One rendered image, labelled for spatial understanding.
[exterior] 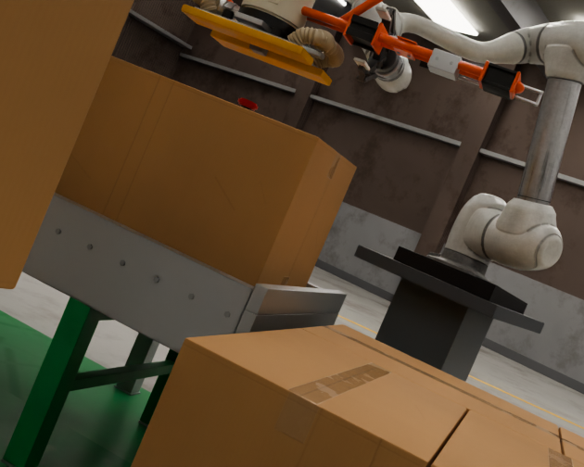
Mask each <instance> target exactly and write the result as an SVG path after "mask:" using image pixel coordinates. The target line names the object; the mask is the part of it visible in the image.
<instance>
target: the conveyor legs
mask: <svg viewBox="0 0 584 467"><path fill-rule="evenodd" d="M84 304H85V303H82V302H81V301H79V300H78V299H77V300H76V299H74V297H70V299H69V301H68V304H67V306H66V308H65V310H64V312H63V315H62V317H61V320H60V322H59V324H58V327H57V330H56V332H55V334H54V337H53V339H52V342H51V344H50V346H49V349H48V350H47V353H46V355H45V357H44V361H43V364H42V366H41V368H40V371H39V372H38V375H37V377H36V379H35V382H34V384H33V387H32V390H31V393H30V394H29V396H28V399H27V401H26V404H25V406H24V408H23V411H22V413H21V415H20V417H19V421H18V423H17V426H16V428H15V430H14V433H13V435H12V437H11V439H10V441H9V444H8V446H7V449H6V452H5V455H4V457H3V459H2V460H1V462H2V463H4V464H5V465H7V466H9V467H39V466H38V465H39V463H40V461H41V458H42V457H43V454H44V451H45V448H46V446H47V443H48V441H49V439H50V436H51V435H52V433H53V430H54V428H55V425H56V423H57V419H58V417H59V414H60V413H61V411H62V408H63V406H64V404H65V401H66V399H67V396H68V394H69V392H70V391H74V390H80V389H85V388H90V387H96V386H101V385H111V384H116V383H121V382H126V381H132V380H137V379H142V378H147V377H152V376H158V379H157V381H156V382H155V385H154V387H153V389H152V392H151V394H150V396H149V399H148V401H147V403H146V406H145V409H144V411H143V413H142V416H141V418H140V420H139V423H140V424H142V425H144V426H146V427H148V425H149V422H150V420H151V418H152V415H153V413H154V411H155V408H156V407H157V404H158V402H159V398H160V396H161V394H162V391H163V389H164V387H165V384H166V383H167V380H168V378H169V376H170V373H171V370H172V367H173V365H174V363H175V361H176V359H177V357H178V354H179V353H177V352H175V351H173V350H171V349H170V350H169V352H168V355H167V357H166V359H165V360H163V361H156V362H149V363H142V364H135V365H129V366H122V367H116V368H109V369H103V370H96V371H90V372H78V371H79V368H80V366H81V364H82V361H83V357H84V355H85V353H86V350H87V348H88V346H89V344H90V342H91V339H92V337H93V335H94V332H95V328H96V327H97V325H98V322H99V321H111V320H113V319H111V318H109V317H108V316H106V315H104V314H103V313H101V312H99V311H97V310H95V309H92V308H90V307H88V306H87V305H84Z"/></svg>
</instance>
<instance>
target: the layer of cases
mask: <svg viewBox="0 0 584 467"><path fill-rule="evenodd" d="M131 467H584V437H582V436H580V435H577V434H575V433H572V432H570V431H568V430H566V429H564V428H563V427H560V428H559V429H558V426H557V425H556V424H554V423H551V422H549V421H547V420H545V419H543V418H540V417H539V416H537V415H535V414H533V413H531V412H529V411H527V410H523V409H521V408H519V407H517V406H515V405H514V404H512V403H509V402H507V401H505V400H503V399H501V398H498V397H496V396H493V395H491V394H490V393H488V392H486V391H484V390H482V389H480V388H477V387H475V386H473V385H470V384H468V383H467V382H465V381H463V380H460V379H458V378H456V377H454V376H452V375H450V374H448V373H446V372H443V371H441V370H439V369H437V368H435V367H433V366H431V365H428V364H426V363H424V362H422V361H420V360H418V359H416V358H413V357H411V356H409V355H407V354H405V353H403V352H401V351H399V350H397V349H395V348H393V347H390V346H388V345H386V344H384V343H381V342H379V341H377V340H375V339H373V338H372V337H370V336H368V335H365V334H362V333H360V332H358V331H356V330H354V329H352V328H349V327H348V326H346V325H344V324H339V325H327V326H316V327H306V328H295V329H284V330H273V331H262V332H251V333H241V334H220V335H209V336H198V337H187V338H186V339H185V340H184V342H183V345H182V347H181V349H180V352H179V354H178V357H177V359H176V361H175V363H174V365H173V367H172V370H171V373H170V376H169V378H168V380H167V383H166V384H165V387H164V389H163V391H162V394H161V396H160V398H159V402H158V404H157V407H156V408H155V411H154V413H153V415H152V418H151V420H150V422H149V425H148V427H147V429H146V432H145V434H144V437H143V439H142V442H141V444H140V446H139V449H138V450H137V452H136V455H135V457H134V459H133V463H132V466H131Z"/></svg>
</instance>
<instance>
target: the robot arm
mask: <svg viewBox="0 0 584 467"><path fill-rule="evenodd" d="M360 16H361V17H364V18H367V19H371V20H373V21H376V22H378V23H380V22H382V23H383V24H384V26H385V28H386V30H387V33H388V35H390V36H393V37H396V38H398V37H397V36H401V35H402V34H403V33H405V32H410V33H414V34H417V35H419V36H421V37H423V38H425V39H427V40H428V41H430V42H432V43H434V44H437V45H439V46H441V47H443V48H445V49H447V50H449V51H450V52H452V53H453V54H455V55H457V56H459V57H463V58H465V59H468V60H471V61H474V62H477V63H484V64H485V63H486V61H489V63H493V64H526V63H529V64H535V65H544V66H545V74H546V78H548V81H547V84H546V88H545V91H544V95H543V98H542V102H541V106H540V112H539V115H538V119H537V123H536V127H535V130H534V133H533V137H532V141H531V145H530V148H529V151H528V155H527V162H526V166H525V169H524V172H523V176H522V180H521V183H520V187H519V190H518V194H517V198H513V199H512V200H510V201H509V202H508V203H507V204H506V203H505V202H504V200H502V199H501V198H499V197H497V196H493V195H490V194H483V193H482V194H478V195H476V196H473V197H472V198H471V199H470V200H468V201H467V202H466V204H465V205H464V206H463V208H462V209H461V211H460V213H459V214H458V216H457V218H456V220H455V222H454V224H453V226H452V228H451V232H450V234H449V237H448V240H447V243H446V245H445V247H444V249H443V251H442V253H439V254H438V253H434V252H429V253H428V255H426V256H427V257H428V258H430V259H433V260H436V261H438V262H441V263H443V264H446V265H448V266H451V267H453V268H455V269H457V270H460V271H464V272H466V273H469V274H471V275H474V276H475V277H478V278H480V279H483V280H485V281H487V282H490V283H491V281H490V280H488V279H487V278H486V277H485V274H486V271H487V268H488V265H489V263H490V262H491V261H496V262H498V263H500V264H501V265H504V266H507V267H510V268H513V269H517V270H520V271H541V270H545V269H548V268H550V267H551V266H552V265H554V264H555V263H556V262H557V261H558V259H559V258H560V257H561V254H562V250H563V239H562V236H561V234H560V232H559V230H558V229H557V226H556V213H555V211H554V209H553V207H551V206H550V204H551V200H552V194H553V190H554V186H555V183H556V179H557V176H558V172H559V169H560V165H561V162H562V158H563V154H564V151H565V145H566V141H567V137H568V135H569V131H570V127H571V123H572V120H573V117H574V113H575V109H576V106H577V102H578V96H579V93H580V89H581V85H584V21H559V22H552V23H545V24H540V25H537V26H532V27H527V28H523V29H519V30H516V31H514V32H508V33H506V34H504V35H503V36H501V37H498V38H496V39H494V40H491V41H488V42H479V41H476V40H473V39H470V38H468V37H466V36H464V35H462V34H460V33H458V32H455V31H453V30H451V29H448V28H446V27H444V26H442V25H440V24H438V23H436V22H434V21H432V20H430V19H426V18H424V17H421V16H418V15H415V14H411V13H400V12H399V11H398V10H397V9H396V8H395V7H393V6H387V5H386V4H383V2H380V3H379V4H377V5H375V6H373V7H372V8H370V9H368V10H367V11H365V12H364V13H362V14H360ZM362 50H363V52H364V54H365V55H366V57H367V60H368V61H367V62H366V61H365V60H362V59H360V58H357V57H355V58H353V59H354V61H355V62H356V64H357V65H358V66H359V67H358V71H359V73H360V74H359V75H358V76H357V77H356V80H358V81H360V82H368V81H370V80H371V79H375V80H376V82H377V83H378V85H379V86H380V87H381V88H382V89H384V90H385V91H387V92H390V93H397V92H399V91H401V90H403V89H406V88H407V87H408V85H409V84H410V82H411V78H412V70H411V67H410V64H409V61H408V58H407V57H402V56H399V55H397V54H396V52H395V51H393V50H390V49H387V48H385V47H383V48H382V50H381V52H380V55H377V54H376V53H374V52H371V51H368V50H365V49H363V48H362Z"/></svg>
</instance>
